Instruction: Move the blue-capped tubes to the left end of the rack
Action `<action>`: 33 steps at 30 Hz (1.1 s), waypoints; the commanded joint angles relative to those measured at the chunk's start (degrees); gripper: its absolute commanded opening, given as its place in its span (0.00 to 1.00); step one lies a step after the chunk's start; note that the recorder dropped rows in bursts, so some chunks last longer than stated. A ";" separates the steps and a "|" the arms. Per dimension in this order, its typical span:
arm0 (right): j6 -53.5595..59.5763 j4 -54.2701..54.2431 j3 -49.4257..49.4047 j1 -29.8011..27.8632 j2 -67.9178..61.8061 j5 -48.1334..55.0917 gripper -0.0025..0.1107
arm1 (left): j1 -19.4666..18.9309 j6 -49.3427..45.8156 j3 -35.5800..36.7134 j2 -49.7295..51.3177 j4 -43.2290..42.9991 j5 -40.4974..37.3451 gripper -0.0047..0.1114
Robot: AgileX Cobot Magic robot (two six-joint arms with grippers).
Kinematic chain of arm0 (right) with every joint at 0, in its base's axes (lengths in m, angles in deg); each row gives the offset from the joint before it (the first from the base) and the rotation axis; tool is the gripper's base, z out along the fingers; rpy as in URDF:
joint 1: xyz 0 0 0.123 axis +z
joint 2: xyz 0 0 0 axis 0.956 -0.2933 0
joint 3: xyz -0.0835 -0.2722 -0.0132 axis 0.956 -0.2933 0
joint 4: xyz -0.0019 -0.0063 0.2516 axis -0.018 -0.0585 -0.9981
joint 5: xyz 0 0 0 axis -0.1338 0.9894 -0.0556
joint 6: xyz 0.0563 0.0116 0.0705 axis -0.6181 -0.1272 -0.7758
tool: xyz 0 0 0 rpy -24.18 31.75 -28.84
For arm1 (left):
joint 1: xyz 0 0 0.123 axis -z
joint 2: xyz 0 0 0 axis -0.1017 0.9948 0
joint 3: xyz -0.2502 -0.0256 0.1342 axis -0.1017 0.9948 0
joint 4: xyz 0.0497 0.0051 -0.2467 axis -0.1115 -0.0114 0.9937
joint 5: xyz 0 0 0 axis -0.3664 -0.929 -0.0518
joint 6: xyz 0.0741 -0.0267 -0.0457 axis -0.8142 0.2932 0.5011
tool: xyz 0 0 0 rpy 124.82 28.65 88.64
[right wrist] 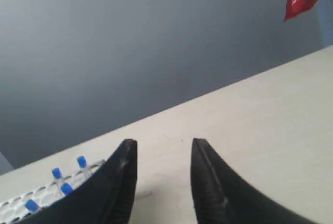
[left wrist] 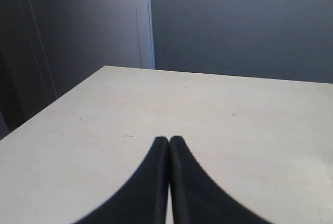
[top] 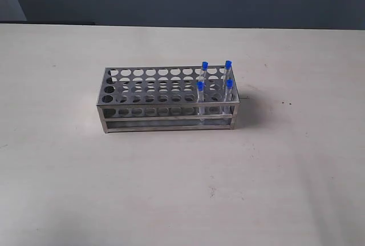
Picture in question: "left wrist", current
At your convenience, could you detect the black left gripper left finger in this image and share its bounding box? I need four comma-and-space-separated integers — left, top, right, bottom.
77, 137, 169, 223

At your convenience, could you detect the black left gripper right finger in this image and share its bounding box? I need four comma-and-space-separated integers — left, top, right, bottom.
169, 136, 269, 223

